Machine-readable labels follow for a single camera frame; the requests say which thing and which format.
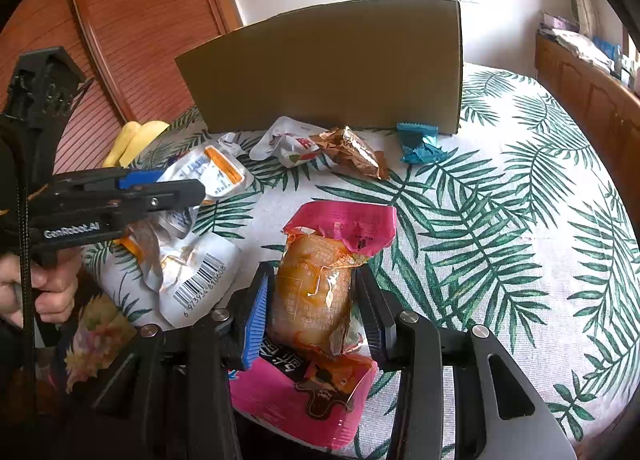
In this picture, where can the white barcode snack packet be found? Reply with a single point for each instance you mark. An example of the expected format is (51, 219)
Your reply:
(200, 275)

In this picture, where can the pink chicken snack packet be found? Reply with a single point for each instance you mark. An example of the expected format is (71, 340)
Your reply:
(312, 290)

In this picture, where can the pile of papers and boxes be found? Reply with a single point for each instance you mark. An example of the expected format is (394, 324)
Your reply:
(580, 42)

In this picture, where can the white orange label snack packet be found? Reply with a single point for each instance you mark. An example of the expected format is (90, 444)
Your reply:
(220, 169)

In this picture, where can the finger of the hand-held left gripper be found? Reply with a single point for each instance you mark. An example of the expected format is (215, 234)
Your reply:
(137, 178)
(165, 195)

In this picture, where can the brown cardboard box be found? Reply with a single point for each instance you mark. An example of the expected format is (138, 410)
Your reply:
(325, 69)

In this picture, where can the brown snack packet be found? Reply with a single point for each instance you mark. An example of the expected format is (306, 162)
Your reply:
(357, 152)

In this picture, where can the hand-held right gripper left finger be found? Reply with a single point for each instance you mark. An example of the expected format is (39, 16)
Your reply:
(255, 325)

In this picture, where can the person's left hand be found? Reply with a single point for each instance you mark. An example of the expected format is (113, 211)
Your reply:
(55, 290)

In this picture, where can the white red snack packet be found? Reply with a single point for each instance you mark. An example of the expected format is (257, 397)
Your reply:
(287, 142)

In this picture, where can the blue snack packet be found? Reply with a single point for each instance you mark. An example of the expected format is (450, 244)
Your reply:
(420, 144)

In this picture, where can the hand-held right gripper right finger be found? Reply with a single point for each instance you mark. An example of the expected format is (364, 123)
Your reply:
(376, 340)

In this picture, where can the yellow plush toy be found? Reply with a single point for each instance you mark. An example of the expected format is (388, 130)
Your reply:
(132, 139)

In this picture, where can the wooden cabinet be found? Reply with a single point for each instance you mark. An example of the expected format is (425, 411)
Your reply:
(590, 89)

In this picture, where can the wooden slatted wardrobe door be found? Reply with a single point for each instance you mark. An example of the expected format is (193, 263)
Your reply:
(140, 14)

